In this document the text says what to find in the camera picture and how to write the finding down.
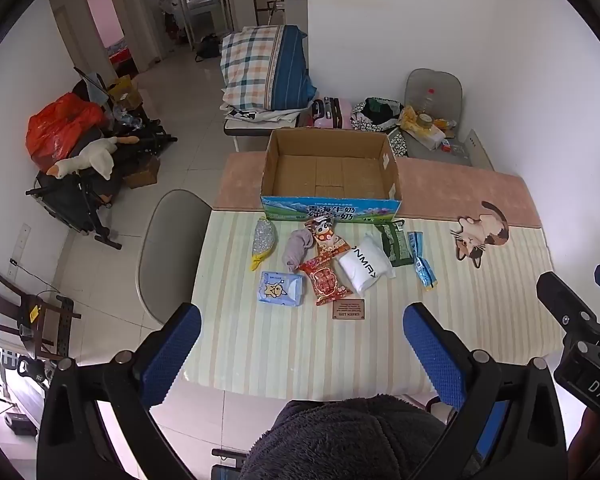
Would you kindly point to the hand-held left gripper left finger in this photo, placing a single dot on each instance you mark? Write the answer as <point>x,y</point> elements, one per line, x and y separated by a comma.
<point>172,355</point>

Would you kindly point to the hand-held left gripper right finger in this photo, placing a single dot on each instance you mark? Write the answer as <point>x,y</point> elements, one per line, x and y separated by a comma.
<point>432,355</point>

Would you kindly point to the slender blue packet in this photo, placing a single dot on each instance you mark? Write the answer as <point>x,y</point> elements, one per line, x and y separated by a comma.
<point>422,262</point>

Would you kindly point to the white pillow packet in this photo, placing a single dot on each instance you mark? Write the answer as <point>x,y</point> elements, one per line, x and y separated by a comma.
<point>362,267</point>

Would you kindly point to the green packet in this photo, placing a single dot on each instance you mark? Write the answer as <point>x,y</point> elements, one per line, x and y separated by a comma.
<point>395,245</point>

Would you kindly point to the blue tissue pack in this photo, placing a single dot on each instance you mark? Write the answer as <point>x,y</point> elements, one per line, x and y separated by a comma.
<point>280,290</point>

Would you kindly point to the red snack packet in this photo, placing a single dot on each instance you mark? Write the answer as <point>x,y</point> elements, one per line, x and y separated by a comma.
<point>325,282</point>

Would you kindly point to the silver scouring pad packet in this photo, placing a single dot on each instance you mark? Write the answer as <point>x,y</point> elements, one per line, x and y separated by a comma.
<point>263,237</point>

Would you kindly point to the cartoon print snack packet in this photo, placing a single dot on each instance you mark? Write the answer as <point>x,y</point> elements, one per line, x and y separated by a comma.
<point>325,237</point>

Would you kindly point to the grey socks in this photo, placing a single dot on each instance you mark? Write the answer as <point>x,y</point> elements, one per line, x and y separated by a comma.
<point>295,252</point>

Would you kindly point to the striped cat print table mat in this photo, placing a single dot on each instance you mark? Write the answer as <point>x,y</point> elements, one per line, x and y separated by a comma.
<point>480,320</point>

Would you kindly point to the grey shell chair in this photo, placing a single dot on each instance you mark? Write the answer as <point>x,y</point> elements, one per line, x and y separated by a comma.
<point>172,240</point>

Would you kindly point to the person's dark fleece clothing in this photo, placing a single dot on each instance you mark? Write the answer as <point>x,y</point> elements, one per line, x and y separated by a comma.
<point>340,440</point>

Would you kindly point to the white leaning board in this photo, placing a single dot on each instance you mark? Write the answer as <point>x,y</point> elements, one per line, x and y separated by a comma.
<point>479,150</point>

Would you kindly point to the small brown cardboard box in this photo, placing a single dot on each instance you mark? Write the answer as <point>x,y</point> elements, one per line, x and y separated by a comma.
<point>142,175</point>

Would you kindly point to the black folded stroller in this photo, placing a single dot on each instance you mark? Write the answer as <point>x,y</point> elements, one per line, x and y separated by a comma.
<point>65,195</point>

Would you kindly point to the white tissue pack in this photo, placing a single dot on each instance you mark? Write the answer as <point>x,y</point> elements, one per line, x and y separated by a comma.
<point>427,136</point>

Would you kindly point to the white goose plush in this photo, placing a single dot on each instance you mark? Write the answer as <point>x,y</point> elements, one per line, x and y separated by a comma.
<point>95,157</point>

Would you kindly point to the black tripod bundle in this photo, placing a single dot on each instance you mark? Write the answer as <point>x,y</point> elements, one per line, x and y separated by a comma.
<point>145,140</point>

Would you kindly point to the clear bottle with red cap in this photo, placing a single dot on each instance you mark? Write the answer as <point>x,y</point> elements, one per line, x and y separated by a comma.
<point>428,105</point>

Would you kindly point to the yellow plastic bag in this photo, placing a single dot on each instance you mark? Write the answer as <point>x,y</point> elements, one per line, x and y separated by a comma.
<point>407,120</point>

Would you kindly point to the white folding table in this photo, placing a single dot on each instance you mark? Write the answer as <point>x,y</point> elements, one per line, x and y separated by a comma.
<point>245,130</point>

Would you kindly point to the grey padded chair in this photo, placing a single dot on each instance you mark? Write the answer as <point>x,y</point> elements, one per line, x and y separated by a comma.
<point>432,82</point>

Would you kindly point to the black white patterned bag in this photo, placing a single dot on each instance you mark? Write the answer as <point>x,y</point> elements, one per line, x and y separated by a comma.
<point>367,120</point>

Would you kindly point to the pink suitcase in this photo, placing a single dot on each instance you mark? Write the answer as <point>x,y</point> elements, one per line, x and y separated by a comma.
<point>337,115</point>

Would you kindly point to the orange plastic bag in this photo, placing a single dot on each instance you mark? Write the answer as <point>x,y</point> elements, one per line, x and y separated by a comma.
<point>55,125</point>

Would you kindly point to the yellow cardboard box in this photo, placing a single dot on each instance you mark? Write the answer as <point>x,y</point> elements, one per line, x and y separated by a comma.
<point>122,91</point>

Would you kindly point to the plaid and blue folded quilt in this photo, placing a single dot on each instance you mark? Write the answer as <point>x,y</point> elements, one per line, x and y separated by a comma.
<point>250,65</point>

